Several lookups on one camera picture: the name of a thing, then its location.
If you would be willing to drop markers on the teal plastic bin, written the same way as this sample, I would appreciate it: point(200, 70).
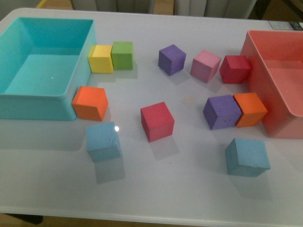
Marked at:
point(43, 62)

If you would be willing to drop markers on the red foam block centre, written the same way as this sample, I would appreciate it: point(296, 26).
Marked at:
point(157, 121)

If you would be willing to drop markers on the green foam block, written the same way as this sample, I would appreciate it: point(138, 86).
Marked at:
point(123, 55)

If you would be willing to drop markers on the pink foam block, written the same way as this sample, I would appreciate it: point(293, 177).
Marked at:
point(205, 66)

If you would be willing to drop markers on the coral pink plastic bin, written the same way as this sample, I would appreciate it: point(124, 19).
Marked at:
point(276, 77)

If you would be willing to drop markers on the orange foam block right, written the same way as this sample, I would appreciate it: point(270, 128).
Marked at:
point(252, 109)

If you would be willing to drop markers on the light blue foam block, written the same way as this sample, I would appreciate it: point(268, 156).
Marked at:
point(102, 142)
point(246, 157)

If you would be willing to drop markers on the orange foam block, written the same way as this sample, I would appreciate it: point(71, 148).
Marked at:
point(90, 103)
point(252, 109)

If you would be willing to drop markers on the purple foam block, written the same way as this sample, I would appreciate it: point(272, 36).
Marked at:
point(221, 112)
point(171, 59)

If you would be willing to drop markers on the orange foam block left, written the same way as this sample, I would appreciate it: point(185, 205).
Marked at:
point(90, 103)

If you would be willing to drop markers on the dark red foam block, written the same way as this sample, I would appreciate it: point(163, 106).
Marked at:
point(234, 69)

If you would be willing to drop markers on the purple foam block front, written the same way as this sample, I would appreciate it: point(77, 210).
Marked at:
point(221, 112)

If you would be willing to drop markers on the purple foam block rear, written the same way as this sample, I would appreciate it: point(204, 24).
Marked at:
point(171, 59)

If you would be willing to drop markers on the yellow foam block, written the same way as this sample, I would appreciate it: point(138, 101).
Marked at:
point(100, 60)

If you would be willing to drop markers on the table label sticker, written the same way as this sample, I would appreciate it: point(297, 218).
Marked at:
point(286, 25)

